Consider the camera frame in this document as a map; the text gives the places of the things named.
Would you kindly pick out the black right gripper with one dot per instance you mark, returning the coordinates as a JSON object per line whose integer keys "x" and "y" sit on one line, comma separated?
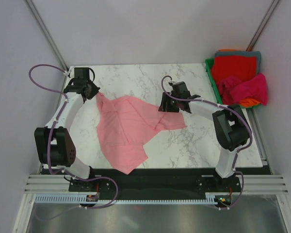
{"x": 166, "y": 97}

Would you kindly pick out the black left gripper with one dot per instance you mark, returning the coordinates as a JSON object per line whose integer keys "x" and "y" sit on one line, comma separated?
{"x": 95, "y": 91}

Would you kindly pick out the pink t-shirt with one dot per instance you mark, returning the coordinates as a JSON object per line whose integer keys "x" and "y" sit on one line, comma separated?
{"x": 126, "y": 125}

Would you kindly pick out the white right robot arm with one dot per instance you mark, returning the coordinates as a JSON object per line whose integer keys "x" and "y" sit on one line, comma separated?
{"x": 232, "y": 130}

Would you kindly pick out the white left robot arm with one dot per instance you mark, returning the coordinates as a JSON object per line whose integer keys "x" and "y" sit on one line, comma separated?
{"x": 54, "y": 144}

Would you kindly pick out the green plastic bin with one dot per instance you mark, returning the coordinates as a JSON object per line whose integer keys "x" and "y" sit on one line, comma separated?
{"x": 209, "y": 64}

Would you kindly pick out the magenta t-shirt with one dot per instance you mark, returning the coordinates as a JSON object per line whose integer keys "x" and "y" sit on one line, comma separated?
{"x": 232, "y": 90}

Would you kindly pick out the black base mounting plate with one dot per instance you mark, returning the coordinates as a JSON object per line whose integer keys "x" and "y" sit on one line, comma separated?
{"x": 157, "y": 184}

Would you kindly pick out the orange t-shirt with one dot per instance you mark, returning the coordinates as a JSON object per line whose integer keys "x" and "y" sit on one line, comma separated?
{"x": 248, "y": 102}

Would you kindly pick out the red t-shirt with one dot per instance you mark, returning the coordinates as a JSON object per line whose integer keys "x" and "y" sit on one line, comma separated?
{"x": 243, "y": 68}

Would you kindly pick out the grey t-shirt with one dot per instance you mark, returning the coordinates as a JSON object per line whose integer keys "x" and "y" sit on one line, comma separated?
{"x": 255, "y": 54}

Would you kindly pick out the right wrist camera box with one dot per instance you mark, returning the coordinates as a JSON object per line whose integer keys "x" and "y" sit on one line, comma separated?
{"x": 180, "y": 90}

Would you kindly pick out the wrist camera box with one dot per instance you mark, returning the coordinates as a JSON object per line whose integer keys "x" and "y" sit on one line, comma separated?
{"x": 82, "y": 73}
{"x": 180, "y": 90}

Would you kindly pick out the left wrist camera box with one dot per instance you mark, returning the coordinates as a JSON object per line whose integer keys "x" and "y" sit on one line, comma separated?
{"x": 82, "y": 73}

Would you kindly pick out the left aluminium frame post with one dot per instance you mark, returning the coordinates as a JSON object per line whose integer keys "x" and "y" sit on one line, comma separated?
{"x": 44, "y": 30}

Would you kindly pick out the aluminium frame post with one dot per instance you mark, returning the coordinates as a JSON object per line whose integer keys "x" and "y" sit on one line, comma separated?
{"x": 44, "y": 30}
{"x": 265, "y": 20}

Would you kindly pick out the white slotted cable duct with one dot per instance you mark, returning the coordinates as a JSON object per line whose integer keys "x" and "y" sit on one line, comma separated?
{"x": 87, "y": 199}

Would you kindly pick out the aluminium front rail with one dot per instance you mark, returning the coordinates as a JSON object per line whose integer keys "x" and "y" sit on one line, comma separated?
{"x": 253, "y": 184}

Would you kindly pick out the right aluminium frame post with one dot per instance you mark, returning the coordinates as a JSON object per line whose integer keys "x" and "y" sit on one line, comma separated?
{"x": 265, "y": 20}

